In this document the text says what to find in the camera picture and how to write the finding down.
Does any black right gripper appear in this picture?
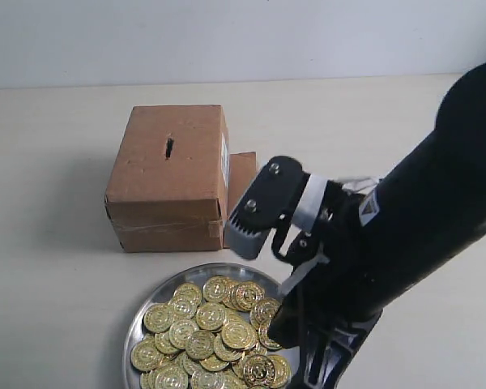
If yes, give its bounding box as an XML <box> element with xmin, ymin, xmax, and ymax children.
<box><xmin>266</xmin><ymin>177</ymin><xmax>382</xmax><ymax>389</ymax></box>

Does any cardboard box with slot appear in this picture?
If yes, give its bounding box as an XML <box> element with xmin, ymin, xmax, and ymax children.
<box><xmin>104</xmin><ymin>105</ymin><xmax>258</xmax><ymax>253</ymax></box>

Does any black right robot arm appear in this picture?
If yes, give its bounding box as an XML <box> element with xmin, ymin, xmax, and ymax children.
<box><xmin>267</xmin><ymin>63</ymin><xmax>486</xmax><ymax>388</ymax></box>

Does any gold coin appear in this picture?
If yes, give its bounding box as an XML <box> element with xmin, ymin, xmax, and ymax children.
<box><xmin>243</xmin><ymin>354</ymin><xmax>276</xmax><ymax>387</ymax></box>
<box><xmin>155</xmin><ymin>365</ymin><xmax>189</xmax><ymax>389</ymax></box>
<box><xmin>143</xmin><ymin>303</ymin><xmax>174</xmax><ymax>333</ymax></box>
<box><xmin>130</xmin><ymin>341</ymin><xmax>163</xmax><ymax>372</ymax></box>
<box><xmin>173</xmin><ymin>282</ymin><xmax>203</xmax><ymax>306</ymax></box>
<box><xmin>221</xmin><ymin>320</ymin><xmax>258</xmax><ymax>350</ymax></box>
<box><xmin>202</xmin><ymin>275</ymin><xmax>230</xmax><ymax>303</ymax></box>
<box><xmin>230</xmin><ymin>281</ymin><xmax>265</xmax><ymax>312</ymax></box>
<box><xmin>195</xmin><ymin>302</ymin><xmax>226</xmax><ymax>331</ymax></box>
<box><xmin>249</xmin><ymin>297</ymin><xmax>280</xmax><ymax>327</ymax></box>
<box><xmin>258</xmin><ymin>319</ymin><xmax>282</xmax><ymax>351</ymax></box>

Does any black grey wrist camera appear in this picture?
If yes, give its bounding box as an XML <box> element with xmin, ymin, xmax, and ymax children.
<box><xmin>224</xmin><ymin>156</ymin><xmax>308</xmax><ymax>260</ymax></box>

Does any round steel plate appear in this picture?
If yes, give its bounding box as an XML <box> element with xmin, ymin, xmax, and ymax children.
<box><xmin>122</xmin><ymin>263</ymin><xmax>299</xmax><ymax>388</ymax></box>

